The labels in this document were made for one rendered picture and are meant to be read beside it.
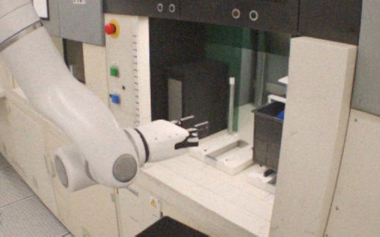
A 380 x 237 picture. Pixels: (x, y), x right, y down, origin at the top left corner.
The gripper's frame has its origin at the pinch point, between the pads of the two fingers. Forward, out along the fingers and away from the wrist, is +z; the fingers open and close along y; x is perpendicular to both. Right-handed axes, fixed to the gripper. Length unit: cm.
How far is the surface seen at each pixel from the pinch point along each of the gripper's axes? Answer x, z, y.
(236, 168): -29.5, 33.9, -16.0
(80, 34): 12, 9, -76
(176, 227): -27.8, -3.4, -2.5
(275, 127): -10.0, 34.3, -1.7
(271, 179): -29.1, 36.4, -2.6
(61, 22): 17, 8, -93
